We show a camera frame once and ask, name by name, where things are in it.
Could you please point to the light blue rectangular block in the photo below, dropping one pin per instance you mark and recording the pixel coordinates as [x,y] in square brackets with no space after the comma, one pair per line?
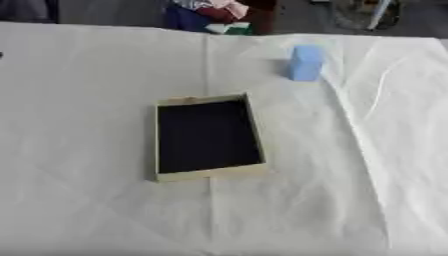
[305,63]

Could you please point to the tan cardboard box black inside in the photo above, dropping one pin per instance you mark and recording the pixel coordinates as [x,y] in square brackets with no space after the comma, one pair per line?
[207,138]

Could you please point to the tripod with white leg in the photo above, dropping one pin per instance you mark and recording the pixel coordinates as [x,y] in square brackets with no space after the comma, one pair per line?
[373,13]

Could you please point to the pile of coloured cloths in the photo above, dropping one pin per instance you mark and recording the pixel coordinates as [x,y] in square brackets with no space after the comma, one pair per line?
[214,15]

